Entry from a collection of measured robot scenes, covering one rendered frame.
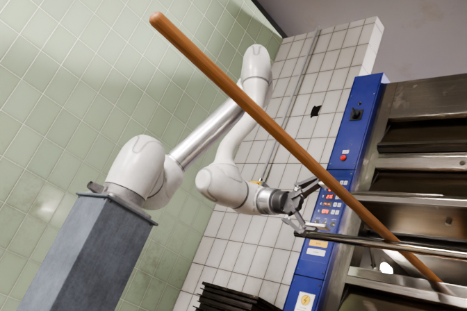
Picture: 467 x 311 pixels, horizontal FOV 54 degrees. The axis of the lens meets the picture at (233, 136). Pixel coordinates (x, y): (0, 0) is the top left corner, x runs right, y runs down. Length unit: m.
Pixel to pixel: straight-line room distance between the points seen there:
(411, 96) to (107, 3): 1.46
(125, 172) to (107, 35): 0.86
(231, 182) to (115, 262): 0.44
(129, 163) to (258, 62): 0.63
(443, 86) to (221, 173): 1.18
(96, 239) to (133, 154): 0.31
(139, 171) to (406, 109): 1.25
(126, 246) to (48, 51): 0.94
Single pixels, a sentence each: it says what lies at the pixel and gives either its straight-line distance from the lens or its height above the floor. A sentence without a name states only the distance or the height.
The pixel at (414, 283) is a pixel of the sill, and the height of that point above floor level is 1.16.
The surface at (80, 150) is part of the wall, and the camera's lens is 2.12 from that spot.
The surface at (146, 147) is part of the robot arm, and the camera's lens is 1.61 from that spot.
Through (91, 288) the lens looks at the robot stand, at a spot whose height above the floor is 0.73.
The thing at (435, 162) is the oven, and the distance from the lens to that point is 2.02.
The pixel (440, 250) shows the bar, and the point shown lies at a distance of 1.42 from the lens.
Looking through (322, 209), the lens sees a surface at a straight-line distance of 2.09.
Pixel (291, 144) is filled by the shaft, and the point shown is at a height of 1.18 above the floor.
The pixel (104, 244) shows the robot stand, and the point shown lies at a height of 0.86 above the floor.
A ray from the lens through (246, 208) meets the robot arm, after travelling 1.53.
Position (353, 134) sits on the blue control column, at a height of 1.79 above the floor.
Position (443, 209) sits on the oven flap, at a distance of 1.76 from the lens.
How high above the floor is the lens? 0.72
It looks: 24 degrees up
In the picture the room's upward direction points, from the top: 23 degrees clockwise
